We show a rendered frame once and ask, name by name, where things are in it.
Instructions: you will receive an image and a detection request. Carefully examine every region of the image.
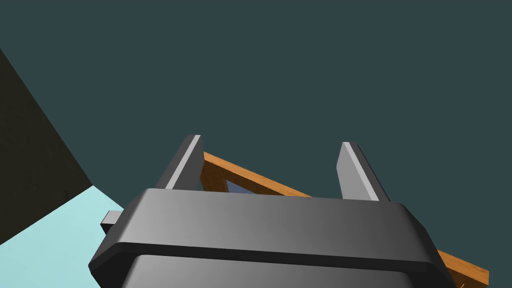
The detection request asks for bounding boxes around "wooden framed picture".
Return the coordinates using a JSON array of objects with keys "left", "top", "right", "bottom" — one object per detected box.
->
[{"left": 199, "top": 151, "right": 491, "bottom": 288}]

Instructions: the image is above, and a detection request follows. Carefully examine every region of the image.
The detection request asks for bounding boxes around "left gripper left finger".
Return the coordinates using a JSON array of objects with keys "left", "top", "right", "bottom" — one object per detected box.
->
[{"left": 155, "top": 134, "right": 206, "bottom": 192}]

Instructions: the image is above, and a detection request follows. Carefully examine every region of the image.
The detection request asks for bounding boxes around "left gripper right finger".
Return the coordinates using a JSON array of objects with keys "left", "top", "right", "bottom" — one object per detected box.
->
[{"left": 335, "top": 141, "right": 391, "bottom": 203}]

